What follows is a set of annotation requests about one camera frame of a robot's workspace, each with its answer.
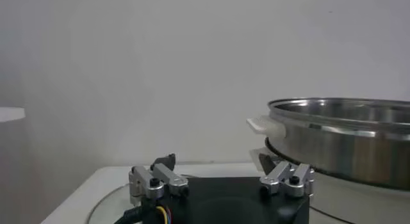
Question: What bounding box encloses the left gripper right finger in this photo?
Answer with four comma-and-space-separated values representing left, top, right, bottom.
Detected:
258, 153, 315, 199

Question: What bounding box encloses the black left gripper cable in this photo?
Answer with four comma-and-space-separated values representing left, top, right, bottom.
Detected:
113, 205, 172, 224

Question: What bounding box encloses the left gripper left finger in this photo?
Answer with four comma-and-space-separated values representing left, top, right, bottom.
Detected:
128, 153, 190, 207

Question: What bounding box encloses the stainless steel steamer basket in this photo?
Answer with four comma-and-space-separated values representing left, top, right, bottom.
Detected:
246, 97, 410, 191

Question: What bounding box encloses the round glass pot lid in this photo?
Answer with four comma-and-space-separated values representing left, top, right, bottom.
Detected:
85, 175, 349, 224

